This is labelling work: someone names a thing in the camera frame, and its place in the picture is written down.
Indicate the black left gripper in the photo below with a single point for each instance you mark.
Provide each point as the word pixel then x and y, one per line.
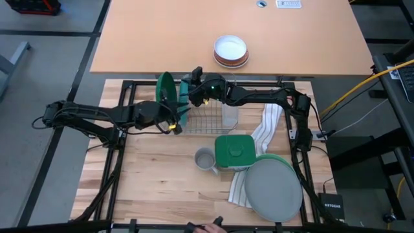
pixel 168 116

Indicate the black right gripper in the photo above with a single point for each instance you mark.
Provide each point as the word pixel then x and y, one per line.
pixel 210 89

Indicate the teal plate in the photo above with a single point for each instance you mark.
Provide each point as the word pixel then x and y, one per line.
pixel 184 121

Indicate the dark green plate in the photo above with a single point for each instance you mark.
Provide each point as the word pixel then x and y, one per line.
pixel 165 85

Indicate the grey plate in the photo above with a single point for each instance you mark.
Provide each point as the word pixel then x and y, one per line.
pixel 273 191

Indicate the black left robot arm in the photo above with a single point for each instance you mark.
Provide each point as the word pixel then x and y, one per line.
pixel 90 115

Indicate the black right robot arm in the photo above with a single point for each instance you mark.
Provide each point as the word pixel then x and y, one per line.
pixel 258 94

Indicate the clear plastic utensil holder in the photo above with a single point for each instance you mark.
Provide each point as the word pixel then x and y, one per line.
pixel 230 118

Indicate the brown rimmed plate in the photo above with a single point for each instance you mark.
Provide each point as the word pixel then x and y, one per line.
pixel 231 64

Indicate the beige floral mug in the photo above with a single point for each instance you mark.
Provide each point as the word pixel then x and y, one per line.
pixel 205 160

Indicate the light brown wooden desk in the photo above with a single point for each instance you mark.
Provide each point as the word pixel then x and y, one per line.
pixel 161 35

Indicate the white bowl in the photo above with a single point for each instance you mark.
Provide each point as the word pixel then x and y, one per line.
pixel 230 48

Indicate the green Cascade detergent tub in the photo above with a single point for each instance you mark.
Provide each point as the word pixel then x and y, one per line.
pixel 234 150

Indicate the white striped dish towel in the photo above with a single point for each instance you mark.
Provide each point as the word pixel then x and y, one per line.
pixel 268 129

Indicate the light green plate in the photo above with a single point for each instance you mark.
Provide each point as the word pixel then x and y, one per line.
pixel 275 156

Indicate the black handheld controller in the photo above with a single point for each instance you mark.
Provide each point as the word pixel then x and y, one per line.
pixel 191 226

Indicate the person's hand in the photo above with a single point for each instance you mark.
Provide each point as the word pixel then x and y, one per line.
pixel 215 229

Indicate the white power strip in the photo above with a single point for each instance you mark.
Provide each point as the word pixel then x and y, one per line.
pixel 288 4

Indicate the red and black toolbox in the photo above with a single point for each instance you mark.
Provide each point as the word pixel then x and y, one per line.
pixel 32 6

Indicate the grey bench leg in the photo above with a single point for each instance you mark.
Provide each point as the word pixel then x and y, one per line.
pixel 13 59

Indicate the black equipment cart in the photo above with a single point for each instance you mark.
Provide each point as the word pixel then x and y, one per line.
pixel 355 155

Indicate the black laptop keyboard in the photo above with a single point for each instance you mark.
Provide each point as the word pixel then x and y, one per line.
pixel 407 81

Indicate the black aluminium table frame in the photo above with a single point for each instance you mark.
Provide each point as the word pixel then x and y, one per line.
pixel 127 90

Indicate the black Netgear network switch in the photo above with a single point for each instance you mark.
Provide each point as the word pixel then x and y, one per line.
pixel 332 207

